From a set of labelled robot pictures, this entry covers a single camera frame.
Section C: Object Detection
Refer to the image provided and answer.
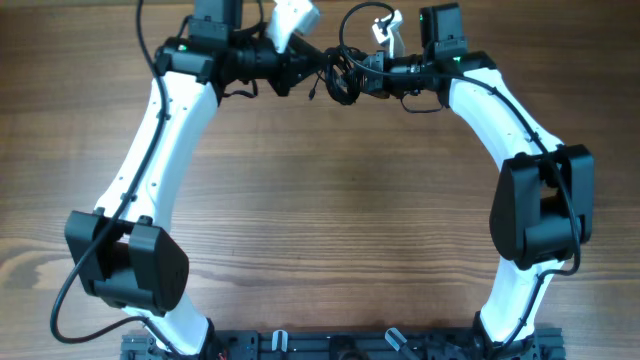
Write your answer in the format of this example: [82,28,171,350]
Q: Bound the black right camera cable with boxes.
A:
[338,1,584,359]

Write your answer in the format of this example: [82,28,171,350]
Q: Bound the black camera cable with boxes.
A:
[338,1,584,359]
[49,0,266,359]

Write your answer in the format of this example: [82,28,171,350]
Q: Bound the black left camera cable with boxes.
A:
[49,0,266,359]

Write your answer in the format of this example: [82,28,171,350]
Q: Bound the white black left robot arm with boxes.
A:
[65,1,323,359]

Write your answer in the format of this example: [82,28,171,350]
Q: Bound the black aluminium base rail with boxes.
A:
[120,328,567,360]

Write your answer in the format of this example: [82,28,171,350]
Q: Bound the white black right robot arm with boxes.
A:
[339,3,594,359]

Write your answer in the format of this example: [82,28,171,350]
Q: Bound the black USB cable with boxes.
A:
[307,45,374,107]

